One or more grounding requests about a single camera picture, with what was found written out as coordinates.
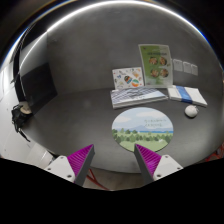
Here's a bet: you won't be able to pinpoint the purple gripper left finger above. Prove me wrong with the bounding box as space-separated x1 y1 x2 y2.
44 143 96 186

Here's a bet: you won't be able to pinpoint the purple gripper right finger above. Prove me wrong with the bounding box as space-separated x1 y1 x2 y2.
133 143 184 186

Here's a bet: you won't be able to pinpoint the round landscape mouse pad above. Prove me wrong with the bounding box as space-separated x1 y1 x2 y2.
112 107 174 152

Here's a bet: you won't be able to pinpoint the white computer mouse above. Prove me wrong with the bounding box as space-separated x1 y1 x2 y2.
185 105 198 118

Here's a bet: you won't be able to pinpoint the grey striped book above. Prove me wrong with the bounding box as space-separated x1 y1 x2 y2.
110 87 167 109

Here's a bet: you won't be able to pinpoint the black bag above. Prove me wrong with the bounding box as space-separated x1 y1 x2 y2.
11 105 32 141

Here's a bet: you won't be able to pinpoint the white and blue book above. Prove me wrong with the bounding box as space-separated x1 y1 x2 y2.
168 85 207 107

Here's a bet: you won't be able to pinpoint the black monitor screen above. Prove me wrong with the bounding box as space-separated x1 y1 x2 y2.
21 63 57 114

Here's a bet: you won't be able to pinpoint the white illustrated card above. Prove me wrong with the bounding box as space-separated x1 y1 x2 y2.
112 67 144 89

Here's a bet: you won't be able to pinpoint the green food poster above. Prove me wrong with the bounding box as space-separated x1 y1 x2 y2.
139 44 173 88

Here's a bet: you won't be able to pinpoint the red chair frame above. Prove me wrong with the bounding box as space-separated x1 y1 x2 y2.
86 169 109 191

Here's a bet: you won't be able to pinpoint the white wall papers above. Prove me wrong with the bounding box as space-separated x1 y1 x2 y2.
173 59 198 76

